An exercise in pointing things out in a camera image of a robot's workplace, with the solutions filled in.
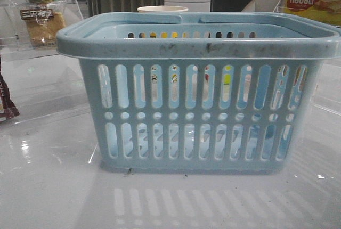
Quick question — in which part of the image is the dark red snack packet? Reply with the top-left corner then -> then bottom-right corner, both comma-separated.
0,49 -> 20,124

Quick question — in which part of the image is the packaged bread slice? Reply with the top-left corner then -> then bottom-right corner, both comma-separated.
20,2 -> 66,48

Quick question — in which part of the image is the light blue plastic basket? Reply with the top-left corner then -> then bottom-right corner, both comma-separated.
56,12 -> 340,174

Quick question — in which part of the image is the clear acrylic display shelf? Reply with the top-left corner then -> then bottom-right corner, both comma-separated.
1,0 -> 86,126

